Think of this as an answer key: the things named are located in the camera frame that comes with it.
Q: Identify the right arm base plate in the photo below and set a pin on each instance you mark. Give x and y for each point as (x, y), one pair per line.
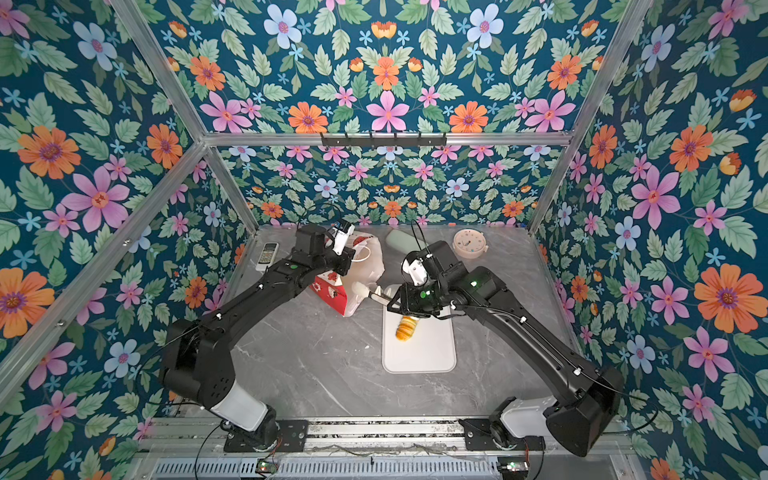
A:
(481, 434)

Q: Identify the long twisted fake bread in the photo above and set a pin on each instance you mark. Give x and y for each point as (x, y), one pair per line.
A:
(406, 328)

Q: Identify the black hook rail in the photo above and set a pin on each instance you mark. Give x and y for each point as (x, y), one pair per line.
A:
(371, 140)

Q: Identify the white remote control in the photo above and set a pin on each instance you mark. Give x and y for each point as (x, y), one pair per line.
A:
(267, 256)

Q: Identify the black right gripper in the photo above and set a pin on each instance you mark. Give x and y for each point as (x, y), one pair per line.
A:
(406, 304)

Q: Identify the white red paper bag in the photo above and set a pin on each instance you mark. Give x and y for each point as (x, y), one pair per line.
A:
(367, 268)

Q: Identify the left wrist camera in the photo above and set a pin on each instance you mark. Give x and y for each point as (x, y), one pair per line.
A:
(341, 233)

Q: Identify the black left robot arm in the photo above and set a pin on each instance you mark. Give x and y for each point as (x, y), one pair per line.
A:
(197, 364)

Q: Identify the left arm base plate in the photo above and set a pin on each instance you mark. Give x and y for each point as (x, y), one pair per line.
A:
(281, 436)

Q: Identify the beige round alarm clock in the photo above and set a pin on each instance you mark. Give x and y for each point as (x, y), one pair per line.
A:
(469, 244)

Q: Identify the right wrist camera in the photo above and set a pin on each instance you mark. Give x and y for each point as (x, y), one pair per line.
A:
(413, 268)

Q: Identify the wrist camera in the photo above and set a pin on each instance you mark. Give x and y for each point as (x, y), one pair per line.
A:
(341, 233)
(413, 268)

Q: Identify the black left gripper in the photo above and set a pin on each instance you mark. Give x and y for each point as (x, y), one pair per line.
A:
(343, 258)

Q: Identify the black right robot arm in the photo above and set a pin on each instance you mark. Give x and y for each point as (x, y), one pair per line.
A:
(583, 398)

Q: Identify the white plastic tray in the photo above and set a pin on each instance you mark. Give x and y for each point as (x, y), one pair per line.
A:
(430, 348)

